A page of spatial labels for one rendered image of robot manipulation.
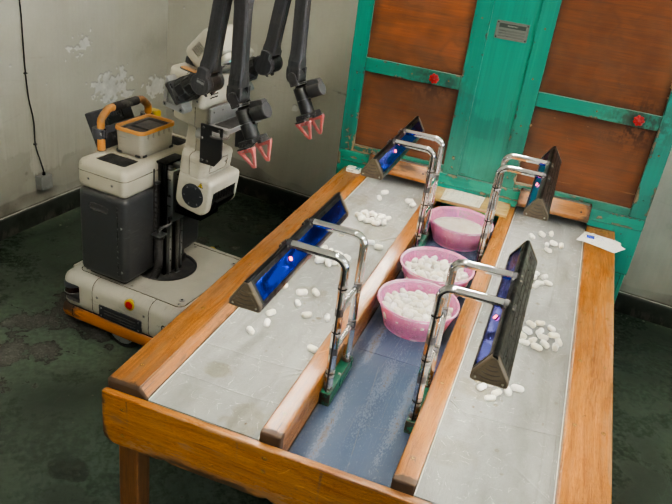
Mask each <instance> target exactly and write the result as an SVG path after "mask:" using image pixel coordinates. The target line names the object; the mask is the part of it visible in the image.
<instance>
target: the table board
mask: <svg viewBox="0 0 672 504"><path fill-rule="evenodd" d="M102 413H103V432H104V435H105V436H106V437H107V438H108V439H109V440H110V441H112V442H113V443H116V444H118V445H121V446H123V447H126V448H129V449H131V450H134V451H137V452H139V453H142V454H145V455H147V456H150V457H152V458H155V459H159V460H165V461H166V462H168V463H169V464H171V465H174V466H176V467H179V468H181V469H184V470H187V471H189V472H192V473H194V474H197V475H200V476H202V477H205V478H208V479H210V480H213V481H216V482H219V483H222V484H225V485H227V486H230V487H232V488H234V489H237V490H239V491H242V492H244V493H247V494H250V495H252V496H255V497H258V498H266V499H268V500H269V501H270V502H272V503H273V504H433V503H430V502H427V501H425V500H422V499H419V498H416V497H413V496H411V495H408V494H405V493H402V492H399V491H397V490H394V489H391V488H388V487H386V486H383V485H380V484H377V483H374V482H372V481H369V480H366V479H363V478H360V477H358V476H355V475H352V474H349V473H347V472H344V471H341V470H338V469H335V468H333V467H330V466H327V465H324V464H321V463H319V462H316V461H313V460H310V459H307V458H305V457H302V456H299V455H296V454H294V453H291V452H288V451H285V450H282V449H280V448H277V447H274V446H271V445H268V444H266V443H263V442H260V441H257V440H254V439H252V438H249V437H246V436H243V435H241V434H238V433H235V432H232V431H229V430H227V429H224V428H221V427H218V426H215V425H213V424H210V423H207V422H204V421H202V420H199V419H196V418H193V417H190V416H188V415H185V414H182V413H179V412H176V411H174V410H171V409H168V408H165V407H162V406H160V405H157V404H154V403H151V402H149V401H146V400H143V399H140V398H137V397H135V396H132V395H129V394H126V393H123V392H121V391H118V390H115V389H112V388H109V387H107V386H106V387H105V388H104V389H103V390H102Z"/></svg>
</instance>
